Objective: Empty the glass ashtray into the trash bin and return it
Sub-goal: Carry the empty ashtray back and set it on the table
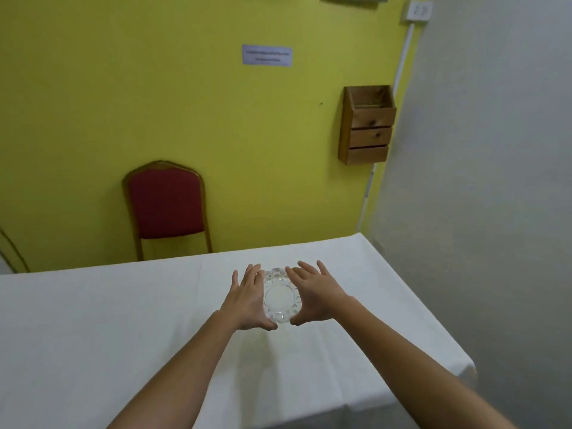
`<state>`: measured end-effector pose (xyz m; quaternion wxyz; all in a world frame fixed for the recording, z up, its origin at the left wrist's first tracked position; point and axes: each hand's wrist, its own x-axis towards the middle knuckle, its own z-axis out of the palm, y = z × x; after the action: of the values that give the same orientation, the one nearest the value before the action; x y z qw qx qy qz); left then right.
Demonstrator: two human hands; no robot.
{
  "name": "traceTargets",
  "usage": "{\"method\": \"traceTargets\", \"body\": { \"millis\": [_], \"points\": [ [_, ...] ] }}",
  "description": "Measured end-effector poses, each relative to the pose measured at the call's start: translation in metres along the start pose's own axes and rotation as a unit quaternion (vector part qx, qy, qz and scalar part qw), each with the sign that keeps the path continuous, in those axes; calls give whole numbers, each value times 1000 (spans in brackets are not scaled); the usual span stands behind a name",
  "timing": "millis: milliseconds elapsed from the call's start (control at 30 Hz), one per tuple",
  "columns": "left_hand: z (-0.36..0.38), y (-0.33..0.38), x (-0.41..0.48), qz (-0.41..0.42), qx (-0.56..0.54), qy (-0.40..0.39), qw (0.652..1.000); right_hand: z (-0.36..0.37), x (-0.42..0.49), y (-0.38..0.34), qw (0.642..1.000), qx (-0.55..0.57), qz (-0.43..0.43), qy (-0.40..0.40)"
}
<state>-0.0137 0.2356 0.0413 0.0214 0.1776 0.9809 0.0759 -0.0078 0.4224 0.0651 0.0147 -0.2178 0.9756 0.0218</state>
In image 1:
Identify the person's right forearm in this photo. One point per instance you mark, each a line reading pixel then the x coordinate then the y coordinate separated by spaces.
pixel 424 375

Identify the person's right hand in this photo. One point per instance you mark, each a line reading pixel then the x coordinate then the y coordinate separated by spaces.
pixel 321 297

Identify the wooden wall box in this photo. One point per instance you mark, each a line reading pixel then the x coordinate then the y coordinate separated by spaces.
pixel 368 129

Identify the white paper wall sign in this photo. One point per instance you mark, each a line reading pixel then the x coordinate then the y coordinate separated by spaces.
pixel 267 55

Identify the white tablecloth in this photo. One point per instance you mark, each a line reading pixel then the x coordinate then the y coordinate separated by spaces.
pixel 111 326

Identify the person's left thumb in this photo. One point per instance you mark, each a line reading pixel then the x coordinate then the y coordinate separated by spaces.
pixel 267 325

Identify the person's right middle finger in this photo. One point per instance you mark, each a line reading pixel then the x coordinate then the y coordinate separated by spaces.
pixel 307 268

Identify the clear cut glass ashtray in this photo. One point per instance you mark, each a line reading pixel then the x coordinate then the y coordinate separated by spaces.
pixel 281 300

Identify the red padded banquet chair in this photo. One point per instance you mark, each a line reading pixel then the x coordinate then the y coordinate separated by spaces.
pixel 165 203

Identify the person's left little finger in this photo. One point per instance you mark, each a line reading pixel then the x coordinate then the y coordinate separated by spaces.
pixel 235 281

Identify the person's left forearm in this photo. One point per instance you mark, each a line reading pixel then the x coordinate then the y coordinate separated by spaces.
pixel 178 375

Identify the person's left hand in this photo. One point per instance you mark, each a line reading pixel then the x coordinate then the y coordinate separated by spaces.
pixel 243 303

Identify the person's right thumb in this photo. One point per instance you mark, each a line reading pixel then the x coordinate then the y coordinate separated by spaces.
pixel 299 320

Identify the white wall power socket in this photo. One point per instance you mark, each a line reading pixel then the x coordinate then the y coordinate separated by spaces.
pixel 417 11

